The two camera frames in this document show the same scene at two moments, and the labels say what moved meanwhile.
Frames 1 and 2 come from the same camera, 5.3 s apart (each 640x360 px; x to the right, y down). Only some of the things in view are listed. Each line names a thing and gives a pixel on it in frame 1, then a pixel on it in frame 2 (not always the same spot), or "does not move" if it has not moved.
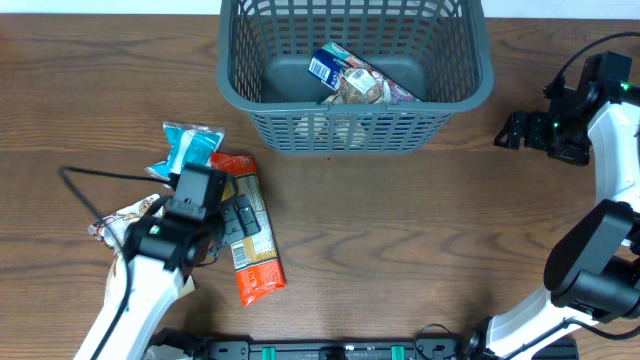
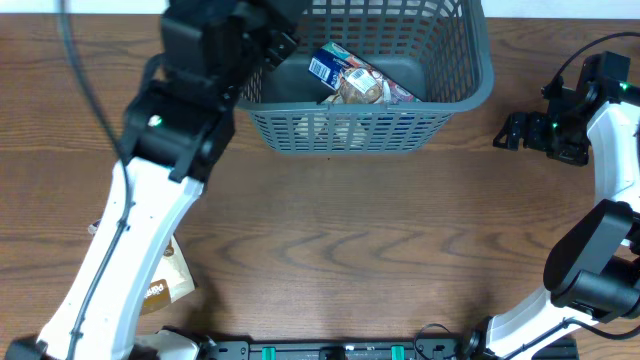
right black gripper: (536, 121) does not move
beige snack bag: (341, 131) does not move
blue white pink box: (333, 60) does not move
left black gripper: (229, 206) → (273, 53)
